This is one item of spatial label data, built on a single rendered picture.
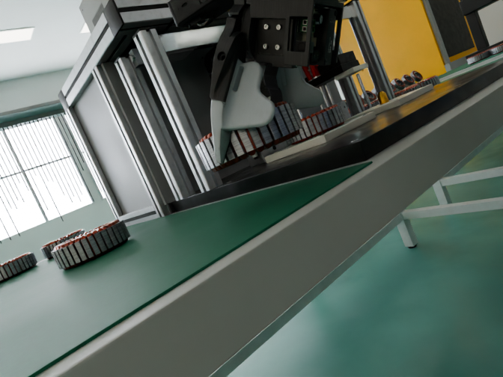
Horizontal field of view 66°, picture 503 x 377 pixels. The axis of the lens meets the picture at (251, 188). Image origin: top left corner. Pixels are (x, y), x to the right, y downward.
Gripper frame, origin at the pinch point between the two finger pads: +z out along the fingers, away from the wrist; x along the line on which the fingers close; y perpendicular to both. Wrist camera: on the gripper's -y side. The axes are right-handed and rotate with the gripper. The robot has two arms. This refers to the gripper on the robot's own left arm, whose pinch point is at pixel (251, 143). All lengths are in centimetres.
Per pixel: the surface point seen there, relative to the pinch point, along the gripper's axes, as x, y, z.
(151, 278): -17.6, 2.5, 5.8
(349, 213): -5.3, 12.9, 2.3
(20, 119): 162, -350, 77
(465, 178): 200, 20, 61
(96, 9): 35, -66, -14
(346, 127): 27.3, 1.7, 3.1
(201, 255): -14.8, 4.9, 4.4
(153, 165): 18.3, -33.5, 14.8
